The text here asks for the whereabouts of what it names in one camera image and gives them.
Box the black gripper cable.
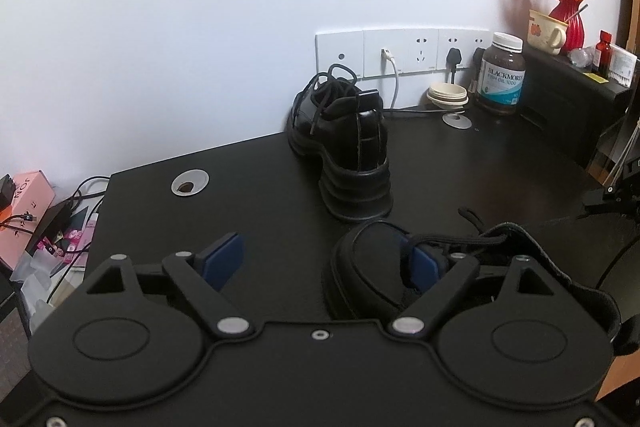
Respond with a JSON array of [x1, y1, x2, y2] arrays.
[[594, 229, 640, 294]]

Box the black power adapter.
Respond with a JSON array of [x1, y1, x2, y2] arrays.
[[0, 174, 19, 209]]

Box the white wall data port plate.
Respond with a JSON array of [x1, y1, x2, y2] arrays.
[[363, 29, 404, 79]]

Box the white wall socket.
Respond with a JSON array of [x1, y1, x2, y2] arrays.
[[470, 28, 493, 58], [401, 28, 441, 75], [438, 28, 474, 71]]

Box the black flat box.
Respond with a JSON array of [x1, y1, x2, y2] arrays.
[[24, 199, 74, 254]]

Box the brown supplement bottle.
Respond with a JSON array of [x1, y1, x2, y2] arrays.
[[473, 32, 527, 116]]

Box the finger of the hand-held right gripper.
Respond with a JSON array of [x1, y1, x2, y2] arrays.
[[581, 184, 640, 221]]

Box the small clear plastic bag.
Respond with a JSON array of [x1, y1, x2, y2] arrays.
[[570, 48, 597, 69]]

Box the cream stacked cups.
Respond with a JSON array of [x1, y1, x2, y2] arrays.
[[426, 82, 469, 111]]

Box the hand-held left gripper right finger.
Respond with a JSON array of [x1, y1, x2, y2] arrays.
[[392, 244, 556, 340]]

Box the red medicine bottle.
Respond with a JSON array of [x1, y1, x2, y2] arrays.
[[594, 30, 614, 76]]

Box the pink cardboard box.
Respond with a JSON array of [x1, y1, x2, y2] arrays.
[[0, 169, 57, 271]]

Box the red ribbed vase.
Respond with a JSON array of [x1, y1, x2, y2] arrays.
[[548, 0, 586, 54]]

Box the clear cotton swab box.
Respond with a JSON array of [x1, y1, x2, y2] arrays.
[[606, 44, 639, 87]]

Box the white charging cable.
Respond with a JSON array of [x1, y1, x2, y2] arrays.
[[380, 48, 402, 111]]

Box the white wall plate with hole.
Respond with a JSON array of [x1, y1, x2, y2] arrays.
[[314, 32, 366, 81]]

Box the silver desk grommet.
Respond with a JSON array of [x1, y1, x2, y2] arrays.
[[170, 169, 211, 198]]

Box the black leather shoe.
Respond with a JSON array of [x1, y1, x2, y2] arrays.
[[321, 218, 624, 354], [286, 62, 395, 224]]

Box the black drawer cabinet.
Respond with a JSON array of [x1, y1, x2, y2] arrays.
[[516, 44, 640, 169]]

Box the grey round disc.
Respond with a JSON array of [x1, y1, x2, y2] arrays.
[[442, 112, 474, 130]]

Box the crumpled clear plastic bags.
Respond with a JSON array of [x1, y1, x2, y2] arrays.
[[9, 247, 92, 325]]

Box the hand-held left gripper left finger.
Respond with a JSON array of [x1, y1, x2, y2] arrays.
[[85, 232, 252, 340]]

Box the cream printed mug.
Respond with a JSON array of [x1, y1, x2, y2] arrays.
[[527, 8, 570, 56]]

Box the pink patterned packet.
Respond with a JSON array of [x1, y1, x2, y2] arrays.
[[36, 217, 97, 259]]

